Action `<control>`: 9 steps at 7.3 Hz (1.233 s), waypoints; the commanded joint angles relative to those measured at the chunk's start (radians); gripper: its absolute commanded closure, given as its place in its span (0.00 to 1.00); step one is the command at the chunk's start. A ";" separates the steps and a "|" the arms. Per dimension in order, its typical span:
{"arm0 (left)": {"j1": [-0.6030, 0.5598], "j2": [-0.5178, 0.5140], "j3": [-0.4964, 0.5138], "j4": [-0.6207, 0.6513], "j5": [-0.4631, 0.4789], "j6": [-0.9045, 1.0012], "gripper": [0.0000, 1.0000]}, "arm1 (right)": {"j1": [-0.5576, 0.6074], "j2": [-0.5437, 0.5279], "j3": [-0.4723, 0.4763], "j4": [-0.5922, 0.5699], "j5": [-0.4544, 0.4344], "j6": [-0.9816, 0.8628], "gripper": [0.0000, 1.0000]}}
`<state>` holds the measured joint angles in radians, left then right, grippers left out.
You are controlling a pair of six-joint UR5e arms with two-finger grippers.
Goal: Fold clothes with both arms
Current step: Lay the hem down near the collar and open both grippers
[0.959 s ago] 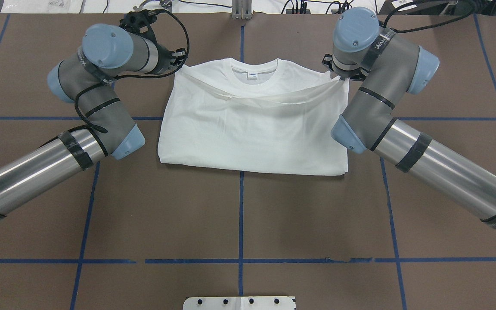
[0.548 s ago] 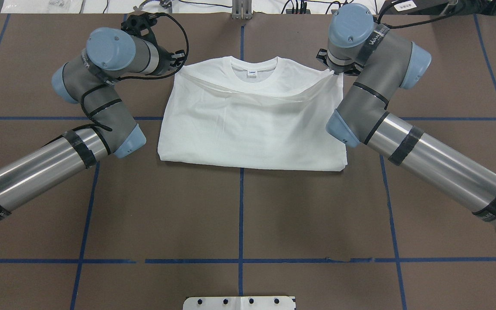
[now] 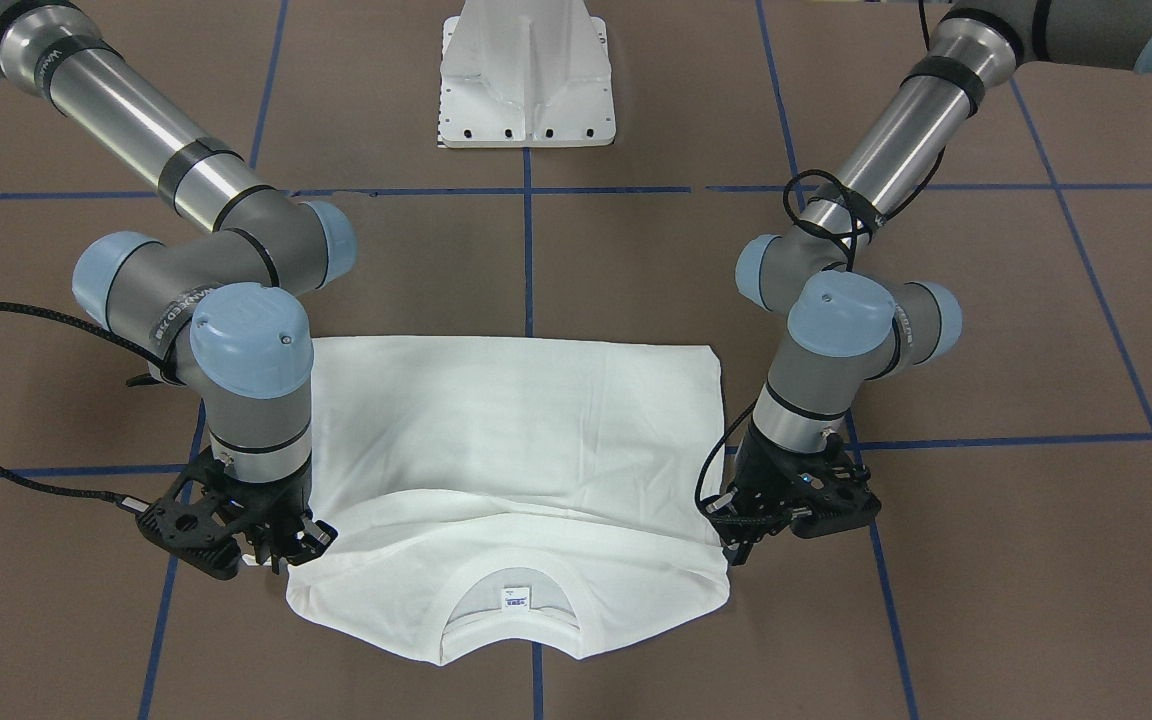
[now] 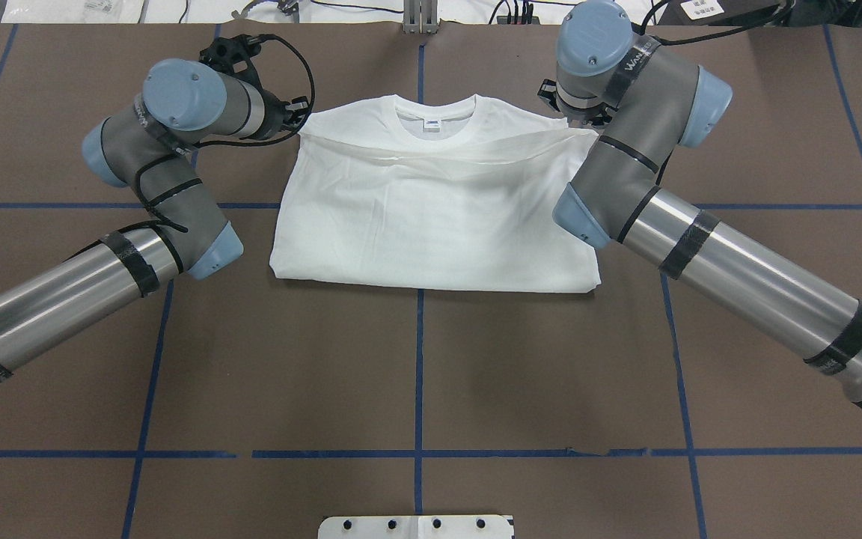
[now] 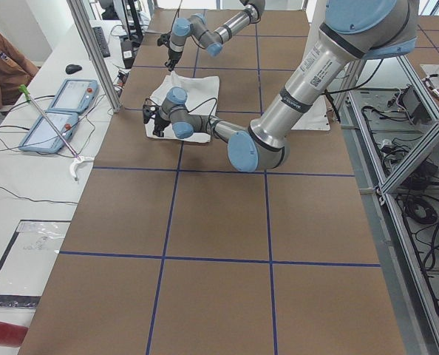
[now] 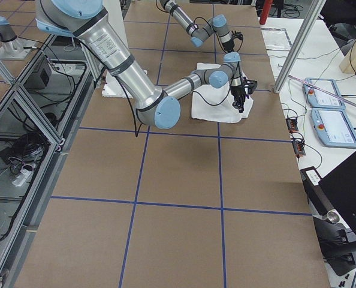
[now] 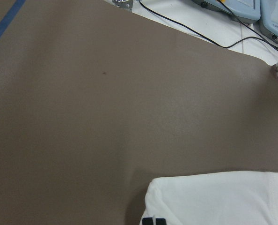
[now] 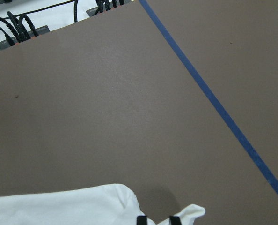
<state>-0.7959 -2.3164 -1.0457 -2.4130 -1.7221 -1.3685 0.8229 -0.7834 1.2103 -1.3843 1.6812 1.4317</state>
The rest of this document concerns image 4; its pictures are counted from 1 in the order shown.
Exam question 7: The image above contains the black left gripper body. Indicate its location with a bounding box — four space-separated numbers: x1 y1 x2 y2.
259 90 311 142

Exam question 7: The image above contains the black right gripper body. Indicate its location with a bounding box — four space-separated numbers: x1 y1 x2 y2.
537 79 613 127

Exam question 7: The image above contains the white printed t-shirt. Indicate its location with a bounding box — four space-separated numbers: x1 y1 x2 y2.
269 95 602 293

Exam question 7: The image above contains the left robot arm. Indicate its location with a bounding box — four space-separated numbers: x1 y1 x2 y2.
0 58 316 385

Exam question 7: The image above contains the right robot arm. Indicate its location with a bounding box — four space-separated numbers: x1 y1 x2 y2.
539 1 862 409

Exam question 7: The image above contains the aluminium frame post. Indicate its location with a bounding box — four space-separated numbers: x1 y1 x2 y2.
403 0 440 34

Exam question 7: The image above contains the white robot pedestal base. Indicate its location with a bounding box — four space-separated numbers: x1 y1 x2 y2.
317 514 516 538

